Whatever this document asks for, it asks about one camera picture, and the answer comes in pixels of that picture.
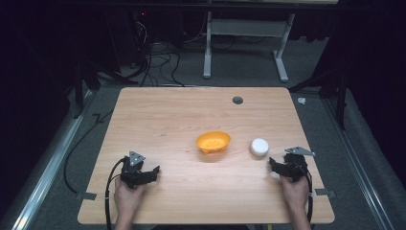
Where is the white round lid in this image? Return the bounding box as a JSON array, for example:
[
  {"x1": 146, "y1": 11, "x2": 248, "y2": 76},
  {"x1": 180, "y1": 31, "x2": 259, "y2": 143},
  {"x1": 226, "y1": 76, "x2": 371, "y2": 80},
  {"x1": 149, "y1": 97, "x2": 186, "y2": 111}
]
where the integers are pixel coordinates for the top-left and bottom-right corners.
[{"x1": 249, "y1": 137, "x2": 270, "y2": 158}]

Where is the person's left hand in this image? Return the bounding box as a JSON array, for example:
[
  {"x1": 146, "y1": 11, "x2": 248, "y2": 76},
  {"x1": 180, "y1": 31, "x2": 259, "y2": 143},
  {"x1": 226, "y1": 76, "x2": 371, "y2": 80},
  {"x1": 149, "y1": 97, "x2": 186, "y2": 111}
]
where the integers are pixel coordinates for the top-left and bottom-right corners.
[{"x1": 113, "y1": 176, "x2": 147, "y2": 219}]

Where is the orange plastic bowl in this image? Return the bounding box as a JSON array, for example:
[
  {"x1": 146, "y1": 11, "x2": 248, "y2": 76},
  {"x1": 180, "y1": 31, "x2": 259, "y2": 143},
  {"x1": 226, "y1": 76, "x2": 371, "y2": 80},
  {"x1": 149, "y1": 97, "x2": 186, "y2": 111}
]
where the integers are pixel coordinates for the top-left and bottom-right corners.
[{"x1": 195, "y1": 130, "x2": 232, "y2": 156}]

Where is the black floor cable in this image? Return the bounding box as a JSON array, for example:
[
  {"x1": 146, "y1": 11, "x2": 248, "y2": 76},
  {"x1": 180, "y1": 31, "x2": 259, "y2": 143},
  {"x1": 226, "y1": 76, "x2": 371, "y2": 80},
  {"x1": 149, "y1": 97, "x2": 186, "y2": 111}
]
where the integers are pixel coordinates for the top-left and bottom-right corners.
[{"x1": 62, "y1": 109, "x2": 115, "y2": 195}]

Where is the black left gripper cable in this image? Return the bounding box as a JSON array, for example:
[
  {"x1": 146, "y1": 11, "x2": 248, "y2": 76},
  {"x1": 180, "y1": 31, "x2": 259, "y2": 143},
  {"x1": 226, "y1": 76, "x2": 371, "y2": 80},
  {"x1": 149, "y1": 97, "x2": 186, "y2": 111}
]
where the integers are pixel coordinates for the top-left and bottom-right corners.
[{"x1": 104, "y1": 157, "x2": 126, "y2": 230}]

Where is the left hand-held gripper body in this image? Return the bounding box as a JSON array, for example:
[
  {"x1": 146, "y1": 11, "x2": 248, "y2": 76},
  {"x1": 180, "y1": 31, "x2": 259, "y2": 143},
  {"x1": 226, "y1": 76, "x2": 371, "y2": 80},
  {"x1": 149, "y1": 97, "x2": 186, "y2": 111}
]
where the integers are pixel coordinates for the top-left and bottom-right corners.
[{"x1": 120, "y1": 150, "x2": 147, "y2": 190}]

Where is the aluminium floor rail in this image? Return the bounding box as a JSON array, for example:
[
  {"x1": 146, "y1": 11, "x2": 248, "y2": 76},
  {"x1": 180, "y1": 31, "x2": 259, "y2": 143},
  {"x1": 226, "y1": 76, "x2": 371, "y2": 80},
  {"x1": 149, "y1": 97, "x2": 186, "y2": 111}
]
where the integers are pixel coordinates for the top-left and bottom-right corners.
[
  {"x1": 320, "y1": 97, "x2": 396, "y2": 230},
  {"x1": 6, "y1": 89, "x2": 94, "y2": 230}
]

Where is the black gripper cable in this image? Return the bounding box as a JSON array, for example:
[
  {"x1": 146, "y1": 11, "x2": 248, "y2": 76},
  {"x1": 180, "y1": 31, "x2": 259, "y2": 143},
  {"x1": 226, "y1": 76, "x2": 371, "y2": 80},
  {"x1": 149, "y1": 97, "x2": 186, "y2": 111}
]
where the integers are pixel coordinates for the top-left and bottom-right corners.
[
  {"x1": 304, "y1": 171, "x2": 316, "y2": 223},
  {"x1": 104, "y1": 157, "x2": 126, "y2": 230}
]

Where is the person's right hand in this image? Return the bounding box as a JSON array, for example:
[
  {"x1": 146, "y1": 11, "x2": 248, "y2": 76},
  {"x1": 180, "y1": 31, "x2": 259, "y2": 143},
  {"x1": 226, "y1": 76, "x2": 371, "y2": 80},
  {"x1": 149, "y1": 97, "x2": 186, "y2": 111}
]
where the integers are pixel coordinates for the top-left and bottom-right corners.
[{"x1": 280, "y1": 175, "x2": 311, "y2": 211}]

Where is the black metal stand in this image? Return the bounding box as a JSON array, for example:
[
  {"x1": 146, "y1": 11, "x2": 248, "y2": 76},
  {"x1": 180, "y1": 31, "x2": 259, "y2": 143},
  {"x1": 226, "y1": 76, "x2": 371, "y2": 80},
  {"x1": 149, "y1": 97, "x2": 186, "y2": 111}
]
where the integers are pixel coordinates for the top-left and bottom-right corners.
[
  {"x1": 65, "y1": 58, "x2": 140, "y2": 120},
  {"x1": 287, "y1": 68, "x2": 350, "y2": 131}
]

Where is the bundle of black cables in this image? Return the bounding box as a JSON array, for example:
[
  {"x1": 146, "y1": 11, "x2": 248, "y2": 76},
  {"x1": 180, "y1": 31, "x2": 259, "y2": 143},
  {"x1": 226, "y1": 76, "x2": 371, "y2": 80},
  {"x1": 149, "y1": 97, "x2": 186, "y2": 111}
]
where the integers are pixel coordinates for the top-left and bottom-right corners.
[{"x1": 128, "y1": 12, "x2": 209, "y2": 88}]

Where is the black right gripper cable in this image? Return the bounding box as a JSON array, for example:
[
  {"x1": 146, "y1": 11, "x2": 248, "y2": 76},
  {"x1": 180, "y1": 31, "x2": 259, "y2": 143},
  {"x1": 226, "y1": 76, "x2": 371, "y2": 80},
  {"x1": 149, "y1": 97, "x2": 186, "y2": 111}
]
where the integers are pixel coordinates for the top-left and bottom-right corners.
[{"x1": 304, "y1": 171, "x2": 316, "y2": 223}]

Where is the grey tape strip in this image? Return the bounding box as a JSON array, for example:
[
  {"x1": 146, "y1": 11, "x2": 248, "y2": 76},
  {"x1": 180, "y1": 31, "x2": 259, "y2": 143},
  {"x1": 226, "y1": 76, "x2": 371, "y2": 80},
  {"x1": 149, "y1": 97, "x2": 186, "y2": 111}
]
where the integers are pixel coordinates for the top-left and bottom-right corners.
[
  {"x1": 314, "y1": 188, "x2": 337, "y2": 199},
  {"x1": 75, "y1": 191, "x2": 98, "y2": 201}
]

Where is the white metal desk frame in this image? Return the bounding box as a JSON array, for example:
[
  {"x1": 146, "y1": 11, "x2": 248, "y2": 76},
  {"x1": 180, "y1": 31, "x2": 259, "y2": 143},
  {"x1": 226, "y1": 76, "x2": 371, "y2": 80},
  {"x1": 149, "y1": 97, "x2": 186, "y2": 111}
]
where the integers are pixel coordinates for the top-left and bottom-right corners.
[{"x1": 202, "y1": 11, "x2": 297, "y2": 83}]

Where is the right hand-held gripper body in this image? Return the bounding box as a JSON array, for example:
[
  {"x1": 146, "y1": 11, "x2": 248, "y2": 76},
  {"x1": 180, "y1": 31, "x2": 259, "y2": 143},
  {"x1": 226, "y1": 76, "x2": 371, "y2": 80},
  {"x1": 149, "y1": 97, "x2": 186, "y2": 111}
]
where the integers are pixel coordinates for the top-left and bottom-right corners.
[{"x1": 282, "y1": 146, "x2": 317, "y2": 183}]

